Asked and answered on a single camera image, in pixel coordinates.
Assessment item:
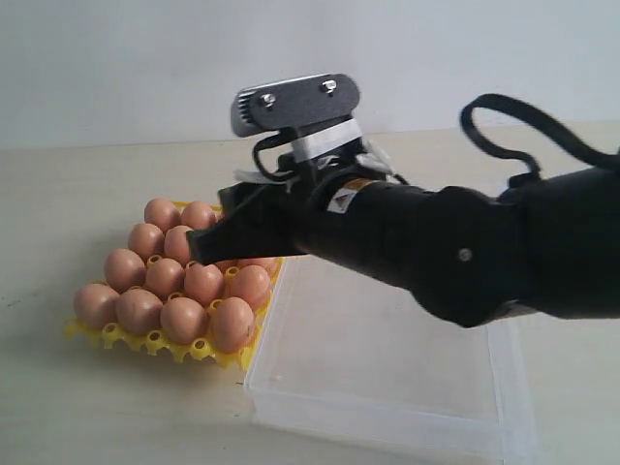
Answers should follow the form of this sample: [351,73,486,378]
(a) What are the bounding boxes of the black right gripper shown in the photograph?
[186,169,436,291]

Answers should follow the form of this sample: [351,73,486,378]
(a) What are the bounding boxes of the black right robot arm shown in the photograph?
[187,169,619,327]

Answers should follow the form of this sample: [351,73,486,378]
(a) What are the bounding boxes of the yellow plastic egg tray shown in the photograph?
[64,201,283,370]

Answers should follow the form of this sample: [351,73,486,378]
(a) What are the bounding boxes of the clear plastic bin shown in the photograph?
[245,257,537,464]

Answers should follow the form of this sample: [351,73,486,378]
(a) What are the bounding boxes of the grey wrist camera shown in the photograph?
[231,74,360,138]

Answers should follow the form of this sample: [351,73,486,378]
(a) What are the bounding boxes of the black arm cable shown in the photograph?
[251,92,620,185]

